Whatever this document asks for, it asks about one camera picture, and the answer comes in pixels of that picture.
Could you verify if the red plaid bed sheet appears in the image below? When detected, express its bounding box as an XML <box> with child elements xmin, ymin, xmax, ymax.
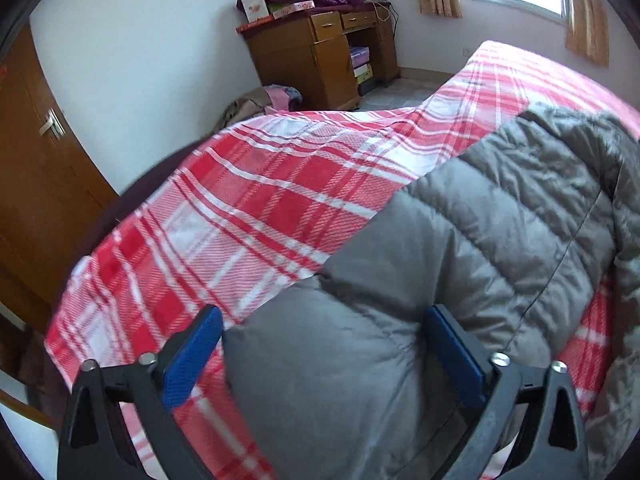
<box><xmin>44</xmin><ymin>40</ymin><xmax>640</xmax><ymax>480</ymax></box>

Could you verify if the white picture box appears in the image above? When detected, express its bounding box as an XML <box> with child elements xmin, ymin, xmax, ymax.
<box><xmin>237</xmin><ymin>0</ymin><xmax>271</xmax><ymax>23</ymax></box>

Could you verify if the grey puffer jacket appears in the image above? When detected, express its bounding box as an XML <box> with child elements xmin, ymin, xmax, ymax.
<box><xmin>222</xmin><ymin>102</ymin><xmax>640</xmax><ymax>480</ymax></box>

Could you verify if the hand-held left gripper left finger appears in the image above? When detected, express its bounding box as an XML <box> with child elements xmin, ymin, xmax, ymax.
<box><xmin>57</xmin><ymin>304</ymin><xmax>223</xmax><ymax>480</ymax></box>

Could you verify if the metal door handle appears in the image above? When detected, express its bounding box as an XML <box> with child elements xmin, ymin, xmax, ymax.
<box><xmin>39</xmin><ymin>112</ymin><xmax>65</xmax><ymax>137</ymax></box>

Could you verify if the red flat box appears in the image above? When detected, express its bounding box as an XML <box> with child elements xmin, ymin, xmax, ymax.
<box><xmin>236</xmin><ymin>15</ymin><xmax>276</xmax><ymax>34</ymax></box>

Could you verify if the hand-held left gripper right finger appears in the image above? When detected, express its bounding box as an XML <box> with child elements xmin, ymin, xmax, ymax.
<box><xmin>425</xmin><ymin>304</ymin><xmax>591</xmax><ymax>480</ymax></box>

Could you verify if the dark bed frame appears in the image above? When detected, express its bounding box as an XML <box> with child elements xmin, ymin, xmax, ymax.
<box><xmin>60</xmin><ymin>139</ymin><xmax>203</xmax><ymax>286</ymax></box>

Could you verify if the wooden desk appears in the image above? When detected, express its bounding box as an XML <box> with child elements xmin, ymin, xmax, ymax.
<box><xmin>245</xmin><ymin>4</ymin><xmax>401</xmax><ymax>111</ymax></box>

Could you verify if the wooden door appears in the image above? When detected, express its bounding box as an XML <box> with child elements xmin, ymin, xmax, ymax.
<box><xmin>0</xmin><ymin>25</ymin><xmax>121</xmax><ymax>336</ymax></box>

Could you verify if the pile of clothes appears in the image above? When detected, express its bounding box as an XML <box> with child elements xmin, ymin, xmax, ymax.
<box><xmin>217</xmin><ymin>85</ymin><xmax>304</xmax><ymax>129</ymax></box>

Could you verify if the pink flat box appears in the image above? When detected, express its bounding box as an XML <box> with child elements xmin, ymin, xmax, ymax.
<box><xmin>267</xmin><ymin>0</ymin><xmax>317</xmax><ymax>17</ymax></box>

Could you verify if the white cable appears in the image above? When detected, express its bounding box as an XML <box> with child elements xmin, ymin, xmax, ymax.
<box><xmin>367</xmin><ymin>0</ymin><xmax>401</xmax><ymax>25</ymax></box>

